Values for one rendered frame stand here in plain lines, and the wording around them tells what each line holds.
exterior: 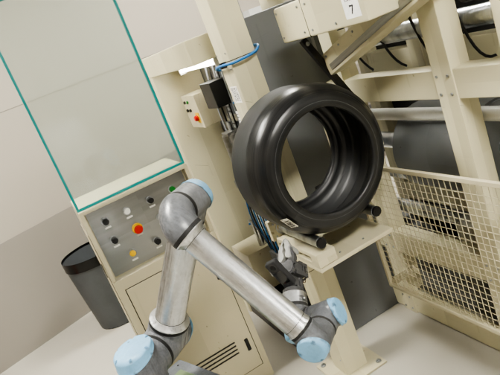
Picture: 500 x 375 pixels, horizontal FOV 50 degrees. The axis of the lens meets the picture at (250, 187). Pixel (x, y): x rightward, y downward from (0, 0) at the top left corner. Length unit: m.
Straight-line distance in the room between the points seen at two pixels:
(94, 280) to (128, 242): 1.63
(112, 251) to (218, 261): 1.12
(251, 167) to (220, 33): 0.61
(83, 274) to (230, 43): 2.47
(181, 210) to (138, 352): 0.56
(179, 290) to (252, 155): 0.55
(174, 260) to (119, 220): 0.84
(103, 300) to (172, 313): 2.39
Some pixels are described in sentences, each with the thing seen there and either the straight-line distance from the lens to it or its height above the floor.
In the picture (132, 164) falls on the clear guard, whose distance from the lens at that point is 2.57.
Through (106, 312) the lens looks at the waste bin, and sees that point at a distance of 4.38.
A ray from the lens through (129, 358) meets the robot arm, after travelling 1.92.
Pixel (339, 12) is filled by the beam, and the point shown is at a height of 1.69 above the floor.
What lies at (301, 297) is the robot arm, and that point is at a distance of 1.84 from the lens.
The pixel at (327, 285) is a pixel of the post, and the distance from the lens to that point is 2.63.
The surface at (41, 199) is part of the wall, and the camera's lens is 4.76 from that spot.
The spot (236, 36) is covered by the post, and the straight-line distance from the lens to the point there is 2.32.
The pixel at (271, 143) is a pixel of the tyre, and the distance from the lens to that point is 1.95.
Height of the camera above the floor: 1.77
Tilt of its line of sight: 16 degrees down
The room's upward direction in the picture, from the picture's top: 21 degrees counter-clockwise
